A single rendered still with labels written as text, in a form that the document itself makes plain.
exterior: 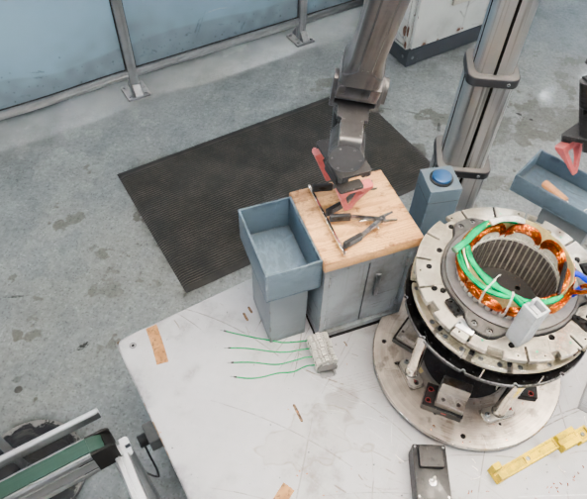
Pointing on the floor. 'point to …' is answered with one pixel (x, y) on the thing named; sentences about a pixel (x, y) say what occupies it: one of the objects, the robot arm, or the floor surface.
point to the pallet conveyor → (64, 465)
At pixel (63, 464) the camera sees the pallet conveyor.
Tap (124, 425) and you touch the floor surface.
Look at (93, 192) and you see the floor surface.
